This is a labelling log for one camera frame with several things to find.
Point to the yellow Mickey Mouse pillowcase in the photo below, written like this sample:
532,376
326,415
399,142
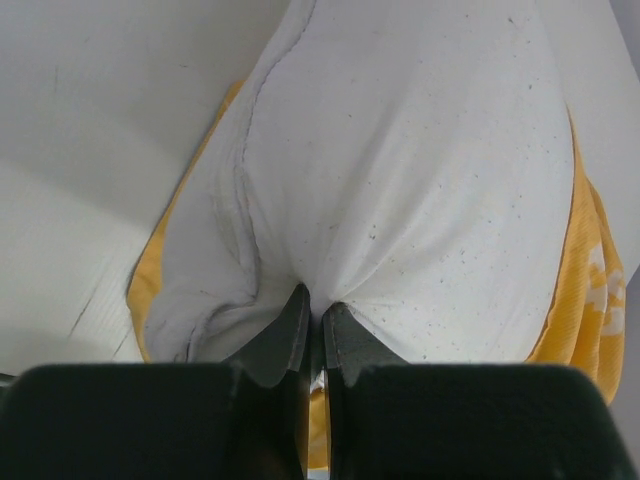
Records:
584,327

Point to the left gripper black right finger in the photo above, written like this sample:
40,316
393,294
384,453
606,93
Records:
389,419

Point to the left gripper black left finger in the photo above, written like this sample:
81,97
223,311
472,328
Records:
245,417

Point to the white pillow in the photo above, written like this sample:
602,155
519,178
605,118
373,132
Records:
412,160

